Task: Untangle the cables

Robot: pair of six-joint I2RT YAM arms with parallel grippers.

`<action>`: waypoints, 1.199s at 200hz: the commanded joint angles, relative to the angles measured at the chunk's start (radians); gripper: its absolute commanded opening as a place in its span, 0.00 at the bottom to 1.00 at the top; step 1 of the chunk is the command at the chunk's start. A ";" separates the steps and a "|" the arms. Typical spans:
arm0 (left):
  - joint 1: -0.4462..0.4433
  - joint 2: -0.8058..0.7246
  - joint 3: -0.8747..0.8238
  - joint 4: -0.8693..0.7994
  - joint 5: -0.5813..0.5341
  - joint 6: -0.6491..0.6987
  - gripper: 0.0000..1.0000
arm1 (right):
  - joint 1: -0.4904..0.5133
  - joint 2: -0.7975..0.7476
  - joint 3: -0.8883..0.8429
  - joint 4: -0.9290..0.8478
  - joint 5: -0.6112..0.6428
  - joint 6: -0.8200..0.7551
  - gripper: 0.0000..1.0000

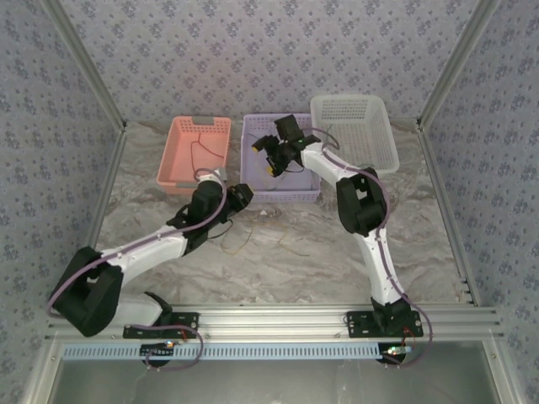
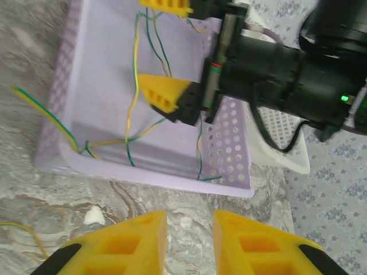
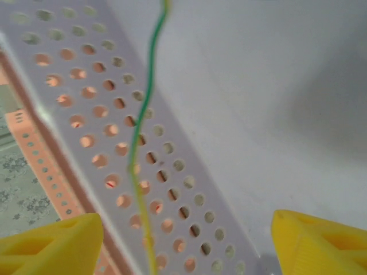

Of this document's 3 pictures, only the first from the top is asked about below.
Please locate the grey metal panel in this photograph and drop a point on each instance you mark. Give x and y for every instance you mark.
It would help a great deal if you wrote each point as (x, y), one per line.
(273, 383)

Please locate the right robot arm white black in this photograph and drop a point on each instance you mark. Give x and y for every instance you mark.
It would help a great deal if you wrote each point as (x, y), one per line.
(362, 210)

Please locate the small controller board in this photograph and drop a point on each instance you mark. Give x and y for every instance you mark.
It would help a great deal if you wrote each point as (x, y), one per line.
(158, 349)
(396, 352)

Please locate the aluminium side rail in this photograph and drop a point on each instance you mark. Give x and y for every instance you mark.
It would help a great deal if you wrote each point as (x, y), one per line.
(429, 160)
(107, 185)

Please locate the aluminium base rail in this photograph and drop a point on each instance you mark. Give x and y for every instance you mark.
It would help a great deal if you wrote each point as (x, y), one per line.
(273, 322)

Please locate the aluminium frame post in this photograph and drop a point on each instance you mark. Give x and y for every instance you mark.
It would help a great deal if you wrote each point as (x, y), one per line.
(94, 71)
(447, 71)

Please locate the orange plastic basket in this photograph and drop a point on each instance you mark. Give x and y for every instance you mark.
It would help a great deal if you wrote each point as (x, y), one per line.
(181, 164)

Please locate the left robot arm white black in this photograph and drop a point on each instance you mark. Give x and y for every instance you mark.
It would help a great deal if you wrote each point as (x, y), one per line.
(143, 258)

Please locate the white perforated plastic basket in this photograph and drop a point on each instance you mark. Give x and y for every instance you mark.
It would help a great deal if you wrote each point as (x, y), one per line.
(362, 134)

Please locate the purple plastic basket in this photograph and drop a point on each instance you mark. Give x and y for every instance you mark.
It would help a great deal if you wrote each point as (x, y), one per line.
(257, 177)

